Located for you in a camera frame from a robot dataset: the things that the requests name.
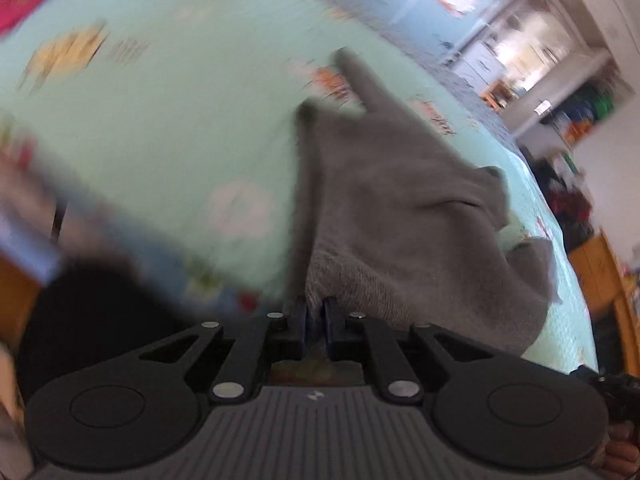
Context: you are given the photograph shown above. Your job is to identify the grey knit trousers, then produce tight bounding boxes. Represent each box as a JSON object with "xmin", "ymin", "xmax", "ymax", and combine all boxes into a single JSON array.
[{"xmin": 288, "ymin": 49, "xmax": 555, "ymax": 356}]

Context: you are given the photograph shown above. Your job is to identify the mint green quilted bedspread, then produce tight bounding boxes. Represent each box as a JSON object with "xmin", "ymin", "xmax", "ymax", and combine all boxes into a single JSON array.
[{"xmin": 1, "ymin": 0, "xmax": 597, "ymax": 372}]

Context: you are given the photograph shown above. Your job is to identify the white drawer cabinet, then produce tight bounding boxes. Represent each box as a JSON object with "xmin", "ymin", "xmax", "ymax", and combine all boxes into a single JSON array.
[{"xmin": 452, "ymin": 42, "xmax": 506, "ymax": 94}]

